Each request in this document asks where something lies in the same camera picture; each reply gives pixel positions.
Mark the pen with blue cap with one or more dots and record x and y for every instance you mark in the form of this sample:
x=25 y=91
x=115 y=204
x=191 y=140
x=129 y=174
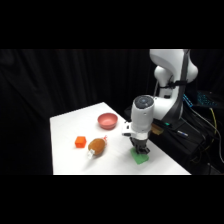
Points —
x=181 y=133

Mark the black robot stand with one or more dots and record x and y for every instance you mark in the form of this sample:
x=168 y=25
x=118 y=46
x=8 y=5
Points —
x=180 y=140

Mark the pink bowl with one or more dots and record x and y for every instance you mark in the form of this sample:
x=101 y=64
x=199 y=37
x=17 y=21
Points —
x=107 y=120

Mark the brown wrapped food toy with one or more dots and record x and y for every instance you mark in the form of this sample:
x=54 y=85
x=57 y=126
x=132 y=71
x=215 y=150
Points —
x=96 y=146

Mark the teal lit keyboard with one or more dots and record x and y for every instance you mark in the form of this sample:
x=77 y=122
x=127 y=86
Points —
x=204 y=98

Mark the green triangle block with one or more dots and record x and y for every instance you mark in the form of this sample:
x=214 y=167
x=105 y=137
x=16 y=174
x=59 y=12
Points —
x=140 y=158

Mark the black curtain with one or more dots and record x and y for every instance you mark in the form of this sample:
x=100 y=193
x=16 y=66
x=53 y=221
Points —
x=43 y=83

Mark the orange cube block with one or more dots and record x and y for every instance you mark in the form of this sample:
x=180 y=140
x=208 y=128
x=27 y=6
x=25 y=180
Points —
x=80 y=141

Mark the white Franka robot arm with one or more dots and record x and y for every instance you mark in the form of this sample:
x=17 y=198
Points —
x=163 y=90

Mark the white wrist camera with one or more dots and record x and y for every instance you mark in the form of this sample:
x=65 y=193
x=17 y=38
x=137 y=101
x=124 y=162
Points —
x=126 y=129

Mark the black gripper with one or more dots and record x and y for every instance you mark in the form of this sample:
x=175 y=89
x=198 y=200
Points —
x=140 y=144

